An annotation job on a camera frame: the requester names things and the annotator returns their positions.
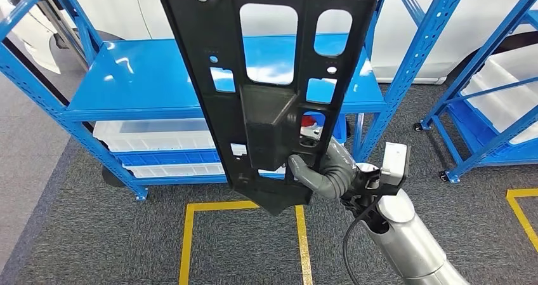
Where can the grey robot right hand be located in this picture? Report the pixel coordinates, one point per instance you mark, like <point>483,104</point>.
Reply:
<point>336,176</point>

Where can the black plastic panel part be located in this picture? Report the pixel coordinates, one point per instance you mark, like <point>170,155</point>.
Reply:
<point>218,106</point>

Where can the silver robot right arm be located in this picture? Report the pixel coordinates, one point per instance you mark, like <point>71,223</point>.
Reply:
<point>412,245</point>

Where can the red part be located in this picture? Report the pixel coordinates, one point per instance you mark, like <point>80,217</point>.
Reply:
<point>310,120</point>

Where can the blue wheeled shelf rack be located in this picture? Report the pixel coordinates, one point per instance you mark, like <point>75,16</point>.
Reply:
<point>492,155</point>

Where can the blue metal shelf rack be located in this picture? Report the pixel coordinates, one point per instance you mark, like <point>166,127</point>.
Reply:
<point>138,77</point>

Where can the blue plastic bin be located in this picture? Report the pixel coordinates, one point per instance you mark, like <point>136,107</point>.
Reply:
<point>168,157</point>
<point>340,129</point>

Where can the yellow floor tape square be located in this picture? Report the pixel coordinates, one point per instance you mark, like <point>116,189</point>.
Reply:
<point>185,249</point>
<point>523,220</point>

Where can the translucent white plastic bin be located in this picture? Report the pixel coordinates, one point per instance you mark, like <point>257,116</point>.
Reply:
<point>155,138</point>

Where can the large white plastic bin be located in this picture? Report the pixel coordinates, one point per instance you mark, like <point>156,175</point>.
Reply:
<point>504,89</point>

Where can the black round floor disc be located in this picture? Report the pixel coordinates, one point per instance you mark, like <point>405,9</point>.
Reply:
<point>111,178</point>

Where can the white car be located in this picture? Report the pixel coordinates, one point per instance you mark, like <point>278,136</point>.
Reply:
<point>105,5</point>

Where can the thin black bar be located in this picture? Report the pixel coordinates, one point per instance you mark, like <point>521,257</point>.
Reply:
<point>46,79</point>

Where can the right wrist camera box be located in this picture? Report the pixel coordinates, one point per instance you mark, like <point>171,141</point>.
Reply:
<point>395,163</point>

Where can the grey metal post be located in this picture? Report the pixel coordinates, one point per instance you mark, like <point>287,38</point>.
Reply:
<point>63,30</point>

